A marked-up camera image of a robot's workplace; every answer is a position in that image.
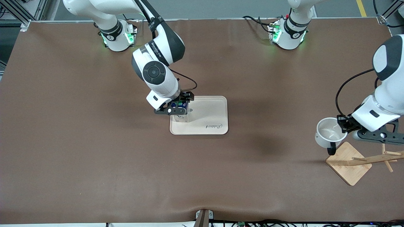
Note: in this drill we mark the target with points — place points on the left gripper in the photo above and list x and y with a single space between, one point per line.
345 123

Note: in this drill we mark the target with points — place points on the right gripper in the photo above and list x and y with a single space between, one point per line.
186 96

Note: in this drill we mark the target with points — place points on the blue white milk carton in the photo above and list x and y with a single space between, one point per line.
183 118

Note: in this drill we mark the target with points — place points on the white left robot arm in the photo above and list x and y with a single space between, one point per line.
393 94

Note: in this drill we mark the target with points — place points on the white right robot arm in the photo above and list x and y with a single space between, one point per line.
157 85

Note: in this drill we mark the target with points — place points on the wooden cup rack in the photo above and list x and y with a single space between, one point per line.
348 168

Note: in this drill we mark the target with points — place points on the cream rabbit print tray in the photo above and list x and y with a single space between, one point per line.
208 110

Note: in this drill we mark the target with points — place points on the brown table mat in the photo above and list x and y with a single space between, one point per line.
94 142

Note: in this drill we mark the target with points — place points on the metal mast bracket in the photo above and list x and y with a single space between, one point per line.
203 219

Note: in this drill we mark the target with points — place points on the aluminium frame profile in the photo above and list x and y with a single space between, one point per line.
25 23
393 6

